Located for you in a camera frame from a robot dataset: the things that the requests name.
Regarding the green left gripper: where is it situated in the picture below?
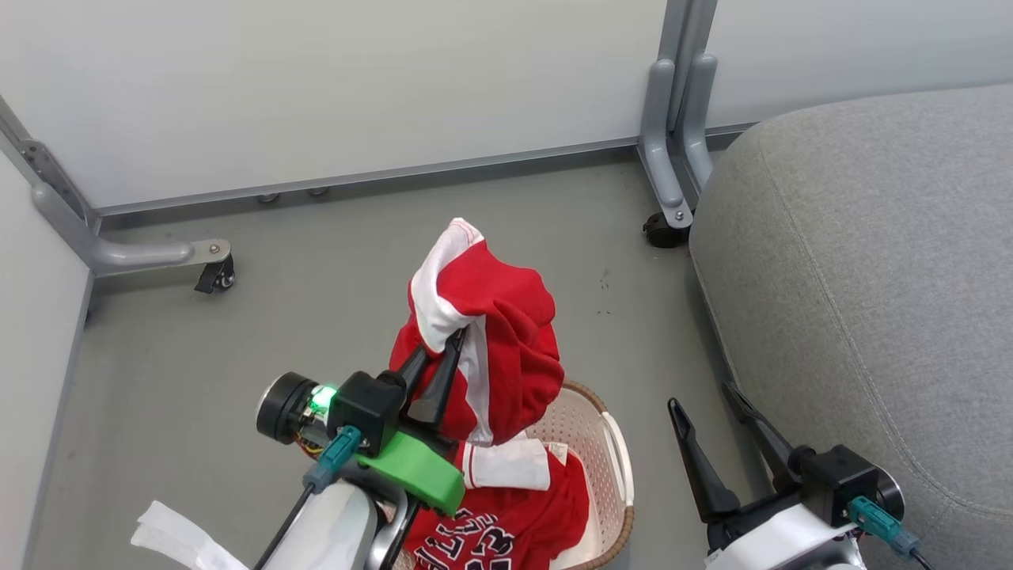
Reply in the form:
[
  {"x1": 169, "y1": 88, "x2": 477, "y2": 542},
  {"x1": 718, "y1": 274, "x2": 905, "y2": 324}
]
[{"x1": 356, "y1": 327, "x2": 468, "y2": 517}]

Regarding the grey metal partition foot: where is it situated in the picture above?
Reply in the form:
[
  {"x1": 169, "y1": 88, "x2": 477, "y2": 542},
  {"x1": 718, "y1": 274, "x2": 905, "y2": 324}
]
[
  {"x1": 679, "y1": 52, "x2": 719, "y2": 191},
  {"x1": 32, "y1": 182, "x2": 233, "y2": 278},
  {"x1": 639, "y1": 58, "x2": 695, "y2": 230}
]

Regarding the black caster wheel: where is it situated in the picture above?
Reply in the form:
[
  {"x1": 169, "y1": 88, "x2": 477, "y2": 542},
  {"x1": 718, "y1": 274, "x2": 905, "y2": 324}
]
[
  {"x1": 642, "y1": 211, "x2": 692, "y2": 250},
  {"x1": 195, "y1": 257, "x2": 237, "y2": 295}
]

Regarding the teal camera connector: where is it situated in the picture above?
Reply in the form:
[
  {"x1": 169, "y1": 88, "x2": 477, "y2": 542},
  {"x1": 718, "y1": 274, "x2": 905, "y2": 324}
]
[
  {"x1": 303, "y1": 425, "x2": 363, "y2": 496},
  {"x1": 848, "y1": 496, "x2": 923, "y2": 559}
]

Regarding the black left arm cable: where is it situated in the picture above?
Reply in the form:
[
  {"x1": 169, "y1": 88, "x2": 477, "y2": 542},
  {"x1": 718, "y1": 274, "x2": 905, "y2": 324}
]
[{"x1": 252, "y1": 483, "x2": 317, "y2": 570}]

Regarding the teal left camera connector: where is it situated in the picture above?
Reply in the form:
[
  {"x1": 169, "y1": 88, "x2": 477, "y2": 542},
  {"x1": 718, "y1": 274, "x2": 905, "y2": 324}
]
[{"x1": 303, "y1": 425, "x2": 363, "y2": 496}]

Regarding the teal right camera connector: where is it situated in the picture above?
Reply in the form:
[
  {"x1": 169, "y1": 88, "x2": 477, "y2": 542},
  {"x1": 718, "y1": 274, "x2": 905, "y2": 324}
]
[{"x1": 848, "y1": 496, "x2": 923, "y2": 559}]

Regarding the grey metal floor rail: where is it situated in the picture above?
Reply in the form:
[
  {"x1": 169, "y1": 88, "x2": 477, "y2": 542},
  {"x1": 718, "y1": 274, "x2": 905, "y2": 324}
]
[{"x1": 95, "y1": 123, "x2": 757, "y2": 219}]

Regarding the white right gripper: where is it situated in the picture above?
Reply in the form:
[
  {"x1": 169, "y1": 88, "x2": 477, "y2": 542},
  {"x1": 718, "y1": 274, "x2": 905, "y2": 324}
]
[{"x1": 668, "y1": 382, "x2": 867, "y2": 570}]

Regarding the white fabric strip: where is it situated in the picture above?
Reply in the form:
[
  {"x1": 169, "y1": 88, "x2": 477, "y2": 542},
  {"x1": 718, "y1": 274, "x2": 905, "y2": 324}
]
[{"x1": 131, "y1": 500, "x2": 250, "y2": 570}]

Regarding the red white basketball jersey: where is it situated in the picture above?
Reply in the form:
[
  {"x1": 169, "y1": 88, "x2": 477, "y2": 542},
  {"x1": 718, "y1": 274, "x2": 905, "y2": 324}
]
[{"x1": 388, "y1": 218, "x2": 591, "y2": 570}]

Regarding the grey fabric sofa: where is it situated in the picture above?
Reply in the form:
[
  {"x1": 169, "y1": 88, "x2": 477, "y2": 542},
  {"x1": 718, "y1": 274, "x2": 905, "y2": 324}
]
[{"x1": 689, "y1": 83, "x2": 1013, "y2": 570}]

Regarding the cream laundry basket brown rim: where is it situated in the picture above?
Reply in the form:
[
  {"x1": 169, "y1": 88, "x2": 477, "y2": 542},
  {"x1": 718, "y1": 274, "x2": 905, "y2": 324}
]
[{"x1": 396, "y1": 380, "x2": 635, "y2": 570}]

